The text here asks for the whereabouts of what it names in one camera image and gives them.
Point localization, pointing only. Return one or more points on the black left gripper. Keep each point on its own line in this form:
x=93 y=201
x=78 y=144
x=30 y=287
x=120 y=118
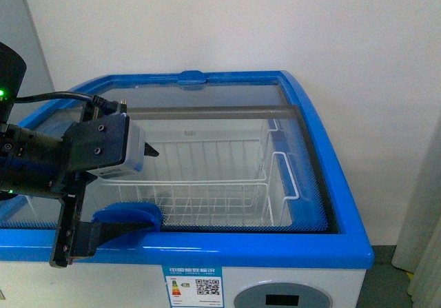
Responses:
x=74 y=237

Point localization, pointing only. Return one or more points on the sliding glass lid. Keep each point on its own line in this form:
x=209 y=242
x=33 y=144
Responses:
x=312 y=211
x=201 y=95

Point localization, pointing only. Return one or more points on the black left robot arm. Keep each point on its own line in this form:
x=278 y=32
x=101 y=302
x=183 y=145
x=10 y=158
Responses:
x=32 y=162

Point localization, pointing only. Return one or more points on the blue energy label sticker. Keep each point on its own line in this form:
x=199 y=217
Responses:
x=194 y=286

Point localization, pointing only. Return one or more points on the white blue chest freezer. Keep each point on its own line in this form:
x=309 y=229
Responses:
x=128 y=271

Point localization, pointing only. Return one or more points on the round grey control panel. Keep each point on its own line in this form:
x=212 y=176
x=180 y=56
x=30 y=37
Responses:
x=282 y=295

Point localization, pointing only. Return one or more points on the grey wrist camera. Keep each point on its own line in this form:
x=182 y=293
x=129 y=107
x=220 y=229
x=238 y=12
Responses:
x=115 y=147

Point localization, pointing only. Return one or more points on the white wire freezer basket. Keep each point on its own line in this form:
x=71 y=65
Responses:
x=212 y=172

